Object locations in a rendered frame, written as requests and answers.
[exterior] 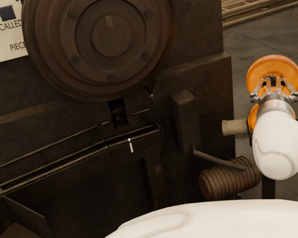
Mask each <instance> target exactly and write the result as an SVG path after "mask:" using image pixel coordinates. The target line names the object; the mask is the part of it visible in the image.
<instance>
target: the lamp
mask: <svg viewBox="0 0 298 238"><path fill-rule="evenodd" d="M0 14H1V17H2V20H3V21H4V20H9V19H13V18H15V17H14V14H13V11H12V8H11V6H10V7H5V8H0Z"/></svg>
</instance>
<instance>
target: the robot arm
mask: <svg viewBox="0 0 298 238"><path fill-rule="evenodd" d="M271 85H275V86H276V92H272V89H271ZM281 85H282V86H283V88H284V90H285V91H286V93H287V95H286V94H285V93H283V92H281ZM264 86H266V93H264V94H263V95H261V96H260V94H261V92H262V90H263V88H264ZM292 101H294V102H298V92H297V91H295V90H294V88H293V87H292V85H291V84H290V82H289V81H288V79H287V78H283V79H281V78H280V74H276V73H270V74H267V75H266V79H265V80H264V79H260V80H259V82H258V84H257V86H256V88H255V90H254V91H253V92H252V93H251V94H250V103H254V102H258V105H259V108H258V110H257V113H256V126H255V127H254V132H253V140H252V144H253V153H254V159H255V162H256V165H257V167H258V169H259V170H260V172H261V173H262V174H263V175H265V176H266V177H268V178H271V179H274V180H284V179H288V178H290V177H291V176H293V175H294V174H296V173H298V122H297V121H296V120H295V118H294V114H293V108H292V107H291V106H290V104H291V102H292ZM105 238H298V202H295V201H289V200H281V199H254V200H228V201H213V202H201V203H192V204H182V205H177V206H172V207H167V208H164V209H160V210H157V211H153V212H150V213H147V214H145V215H142V216H140V217H137V218H135V219H132V220H130V221H128V222H126V223H124V224H122V225H121V226H120V227H119V228H118V229H117V230H116V231H115V232H113V233H111V234H110V235H108V236H106V237H105Z"/></svg>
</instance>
